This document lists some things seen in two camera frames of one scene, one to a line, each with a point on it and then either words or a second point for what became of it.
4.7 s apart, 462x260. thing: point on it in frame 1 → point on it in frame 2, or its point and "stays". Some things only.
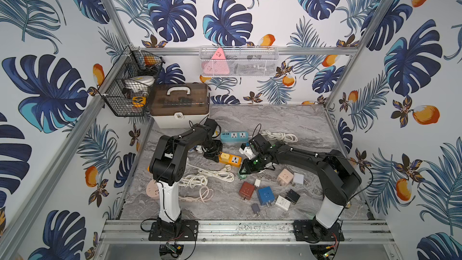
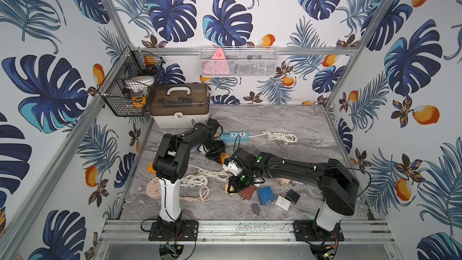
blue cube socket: (266, 196) stays
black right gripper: (247, 168) → (236, 186)
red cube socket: (246, 190) stays
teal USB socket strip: (234, 136) stays
